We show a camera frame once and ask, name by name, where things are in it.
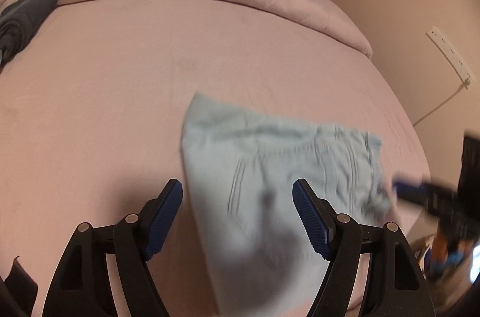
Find light blue denim pants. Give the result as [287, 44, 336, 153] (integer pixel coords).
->
[181, 95, 391, 316]

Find white power strip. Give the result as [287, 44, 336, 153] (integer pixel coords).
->
[425, 26, 476, 89]

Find right hand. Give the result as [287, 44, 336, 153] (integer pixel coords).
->
[424, 231, 474, 278]

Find pink bed sheet mattress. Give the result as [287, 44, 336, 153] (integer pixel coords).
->
[1, 0, 429, 316]

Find dark grey folded garment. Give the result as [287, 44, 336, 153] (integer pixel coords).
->
[1, 0, 58, 67]

